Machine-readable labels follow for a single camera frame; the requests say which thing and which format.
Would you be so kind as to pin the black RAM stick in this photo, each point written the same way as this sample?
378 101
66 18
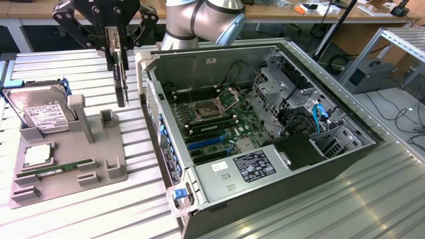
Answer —
212 126

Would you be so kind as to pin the silver hard disk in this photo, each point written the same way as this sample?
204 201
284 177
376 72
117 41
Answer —
42 112

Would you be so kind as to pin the black tripod pole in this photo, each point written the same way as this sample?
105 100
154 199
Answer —
334 27

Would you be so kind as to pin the wooden desk with white boxes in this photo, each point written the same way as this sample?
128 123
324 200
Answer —
276 15

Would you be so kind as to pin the metal disk bay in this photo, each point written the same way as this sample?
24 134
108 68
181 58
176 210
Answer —
345 139

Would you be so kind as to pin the black plastic shroud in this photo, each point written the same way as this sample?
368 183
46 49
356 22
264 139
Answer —
298 152

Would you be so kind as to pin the blue disk carrier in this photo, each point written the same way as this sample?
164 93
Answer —
10 84

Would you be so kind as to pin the green motherboard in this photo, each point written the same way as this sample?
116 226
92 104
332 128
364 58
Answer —
249 119

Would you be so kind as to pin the wooden desk with cardboard box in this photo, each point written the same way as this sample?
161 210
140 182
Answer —
26 11

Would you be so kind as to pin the blue case latch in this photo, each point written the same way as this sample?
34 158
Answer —
178 194

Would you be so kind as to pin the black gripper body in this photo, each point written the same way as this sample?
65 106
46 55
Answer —
105 10

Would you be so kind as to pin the green RAM stick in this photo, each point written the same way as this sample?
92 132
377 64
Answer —
64 168

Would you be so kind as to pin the blue expansion slot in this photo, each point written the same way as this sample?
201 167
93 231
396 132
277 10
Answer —
205 142

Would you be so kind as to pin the graphics card with metal bracket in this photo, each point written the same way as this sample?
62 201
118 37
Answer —
120 84

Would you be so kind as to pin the open black PC case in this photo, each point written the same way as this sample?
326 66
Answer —
298 189

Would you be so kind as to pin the metal socket cover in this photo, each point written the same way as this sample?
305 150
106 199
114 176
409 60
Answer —
229 98

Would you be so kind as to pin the silver CPU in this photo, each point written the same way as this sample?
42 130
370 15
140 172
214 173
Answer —
37 155

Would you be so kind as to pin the grey plastic parts rack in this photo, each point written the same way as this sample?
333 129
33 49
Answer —
65 154

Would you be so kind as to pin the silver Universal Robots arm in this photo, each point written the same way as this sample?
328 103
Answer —
198 22

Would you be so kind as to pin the aluminium profile frame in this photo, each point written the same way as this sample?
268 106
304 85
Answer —
401 37

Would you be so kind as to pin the grey power supply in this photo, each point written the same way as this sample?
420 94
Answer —
218 184

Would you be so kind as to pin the orange box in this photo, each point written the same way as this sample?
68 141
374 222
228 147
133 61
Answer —
298 9

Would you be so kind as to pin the CPU socket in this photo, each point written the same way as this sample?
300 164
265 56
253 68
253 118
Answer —
205 109

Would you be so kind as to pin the perforated metal drive cage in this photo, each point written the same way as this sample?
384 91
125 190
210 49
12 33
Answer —
269 87

